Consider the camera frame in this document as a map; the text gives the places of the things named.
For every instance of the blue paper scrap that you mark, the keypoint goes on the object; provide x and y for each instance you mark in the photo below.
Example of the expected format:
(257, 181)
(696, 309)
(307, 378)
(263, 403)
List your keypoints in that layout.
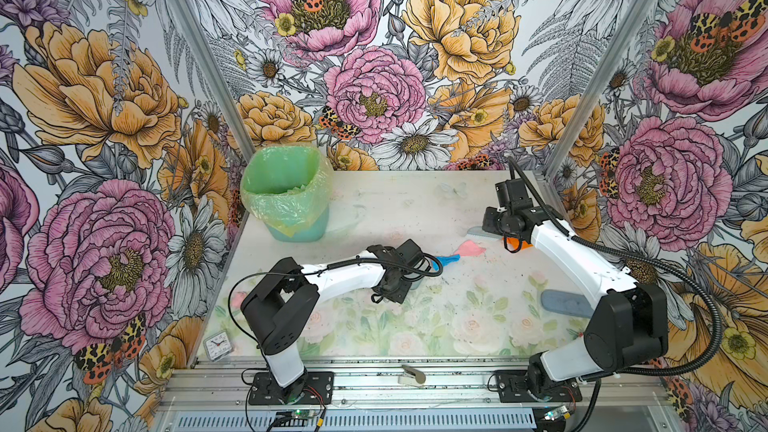
(440, 262)

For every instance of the orange paper scrap right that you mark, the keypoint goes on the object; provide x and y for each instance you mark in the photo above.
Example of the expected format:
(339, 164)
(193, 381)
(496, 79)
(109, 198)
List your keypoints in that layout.
(514, 245)

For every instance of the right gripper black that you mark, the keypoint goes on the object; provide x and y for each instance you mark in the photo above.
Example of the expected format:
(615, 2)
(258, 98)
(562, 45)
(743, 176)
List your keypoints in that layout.
(488, 223)

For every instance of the green bin with bag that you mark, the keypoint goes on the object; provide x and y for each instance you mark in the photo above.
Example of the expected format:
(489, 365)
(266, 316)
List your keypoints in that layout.
(288, 188)

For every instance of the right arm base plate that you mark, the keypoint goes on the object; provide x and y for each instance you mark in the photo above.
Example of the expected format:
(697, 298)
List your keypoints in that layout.
(513, 386)

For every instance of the blue-grey oval case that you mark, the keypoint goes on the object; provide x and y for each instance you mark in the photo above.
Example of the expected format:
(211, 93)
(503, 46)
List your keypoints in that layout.
(566, 303)

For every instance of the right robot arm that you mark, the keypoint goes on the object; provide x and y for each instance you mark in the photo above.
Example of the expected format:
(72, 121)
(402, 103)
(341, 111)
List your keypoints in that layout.
(627, 324)

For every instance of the aluminium rail frame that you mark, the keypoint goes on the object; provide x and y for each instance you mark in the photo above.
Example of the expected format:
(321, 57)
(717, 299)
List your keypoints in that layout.
(368, 397)

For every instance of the grey-blue dustpan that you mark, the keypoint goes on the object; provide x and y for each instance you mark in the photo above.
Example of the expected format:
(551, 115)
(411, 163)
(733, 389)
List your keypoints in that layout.
(423, 271)

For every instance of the pink paper scrap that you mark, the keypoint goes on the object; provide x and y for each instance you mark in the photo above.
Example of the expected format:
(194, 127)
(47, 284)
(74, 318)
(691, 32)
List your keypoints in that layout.
(469, 248)

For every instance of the grey-blue hand brush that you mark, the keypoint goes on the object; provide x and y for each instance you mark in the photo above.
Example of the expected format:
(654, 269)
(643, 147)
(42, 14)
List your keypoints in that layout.
(479, 232)

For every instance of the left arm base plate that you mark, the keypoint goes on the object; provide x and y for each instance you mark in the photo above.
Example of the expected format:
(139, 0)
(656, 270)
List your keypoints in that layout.
(312, 388)

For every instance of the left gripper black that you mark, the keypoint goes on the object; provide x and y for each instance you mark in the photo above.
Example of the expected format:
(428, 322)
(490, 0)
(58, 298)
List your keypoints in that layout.
(399, 296)

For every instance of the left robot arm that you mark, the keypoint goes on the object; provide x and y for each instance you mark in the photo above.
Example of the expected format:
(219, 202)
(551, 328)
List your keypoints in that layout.
(280, 305)

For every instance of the small clock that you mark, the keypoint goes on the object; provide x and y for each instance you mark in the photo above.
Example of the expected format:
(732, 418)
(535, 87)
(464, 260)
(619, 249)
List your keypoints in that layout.
(218, 346)

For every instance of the beige clip on rail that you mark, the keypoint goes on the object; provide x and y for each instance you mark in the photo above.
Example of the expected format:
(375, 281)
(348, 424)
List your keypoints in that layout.
(411, 376)

